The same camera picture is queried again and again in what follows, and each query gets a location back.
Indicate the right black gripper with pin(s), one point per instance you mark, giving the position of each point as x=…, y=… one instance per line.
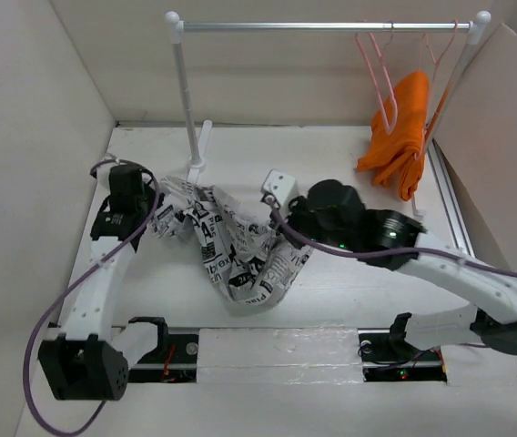
x=294, y=205

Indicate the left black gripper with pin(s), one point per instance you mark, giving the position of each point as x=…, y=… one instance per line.
x=150, y=191

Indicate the newspaper print trousers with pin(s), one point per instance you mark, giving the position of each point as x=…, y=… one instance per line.
x=247, y=261

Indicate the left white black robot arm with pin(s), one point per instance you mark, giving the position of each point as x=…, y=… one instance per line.
x=86, y=362

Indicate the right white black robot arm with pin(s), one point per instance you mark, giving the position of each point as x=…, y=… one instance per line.
x=399, y=243

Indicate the orange garment on hanger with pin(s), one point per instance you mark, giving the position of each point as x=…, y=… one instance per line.
x=398, y=156

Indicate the white metal clothes rack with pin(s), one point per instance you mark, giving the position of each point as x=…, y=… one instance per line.
x=305, y=152

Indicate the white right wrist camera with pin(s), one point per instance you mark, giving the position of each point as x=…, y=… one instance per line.
x=281, y=186

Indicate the aluminium rail right side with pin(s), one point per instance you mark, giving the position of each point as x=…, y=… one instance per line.
x=460, y=234

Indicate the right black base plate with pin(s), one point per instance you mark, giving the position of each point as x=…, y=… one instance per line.
x=384, y=362

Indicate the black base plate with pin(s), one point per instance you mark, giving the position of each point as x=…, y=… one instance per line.
x=177, y=363
x=384, y=362

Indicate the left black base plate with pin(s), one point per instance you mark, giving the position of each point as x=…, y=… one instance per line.
x=177, y=363

